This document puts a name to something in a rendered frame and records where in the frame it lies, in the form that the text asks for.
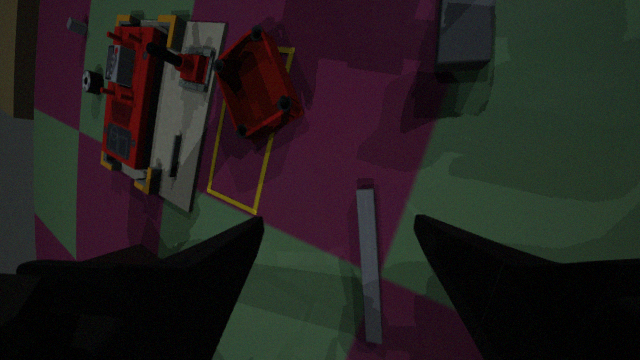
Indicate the grey flat bar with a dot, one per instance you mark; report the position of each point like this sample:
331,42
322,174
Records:
367,224

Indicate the black toy wheel with grey hub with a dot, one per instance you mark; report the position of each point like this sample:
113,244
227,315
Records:
92,82

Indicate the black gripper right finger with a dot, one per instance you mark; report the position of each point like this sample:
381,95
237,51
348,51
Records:
517,306

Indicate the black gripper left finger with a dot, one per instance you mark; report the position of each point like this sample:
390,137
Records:
175,308

